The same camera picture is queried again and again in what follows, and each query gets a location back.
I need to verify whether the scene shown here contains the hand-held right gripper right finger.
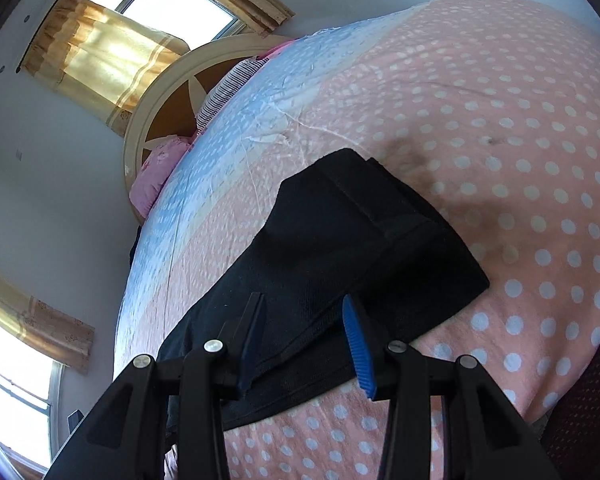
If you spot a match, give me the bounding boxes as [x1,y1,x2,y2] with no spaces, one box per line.
[341,294,563,480]

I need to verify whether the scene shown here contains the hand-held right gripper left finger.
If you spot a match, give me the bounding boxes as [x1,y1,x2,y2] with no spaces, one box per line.
[42,291,268,480]

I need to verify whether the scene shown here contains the black pants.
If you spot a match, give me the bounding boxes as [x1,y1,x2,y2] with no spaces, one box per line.
[157,147,491,453]

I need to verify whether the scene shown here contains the pink pillow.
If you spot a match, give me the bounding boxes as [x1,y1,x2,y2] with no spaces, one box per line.
[130,135,196,213]

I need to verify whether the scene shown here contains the window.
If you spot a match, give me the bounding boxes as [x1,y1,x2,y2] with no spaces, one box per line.
[0,310,63,471]
[87,0,248,41]

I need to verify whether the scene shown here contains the striped pillow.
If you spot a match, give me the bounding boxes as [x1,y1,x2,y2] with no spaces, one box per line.
[195,55,271,133]

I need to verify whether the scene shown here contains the pink and blue dotted blanket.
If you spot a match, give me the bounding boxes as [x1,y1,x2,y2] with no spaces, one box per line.
[112,0,600,480]

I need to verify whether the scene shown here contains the cream wooden headboard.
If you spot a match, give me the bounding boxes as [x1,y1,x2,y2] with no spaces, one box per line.
[122,32,301,221]

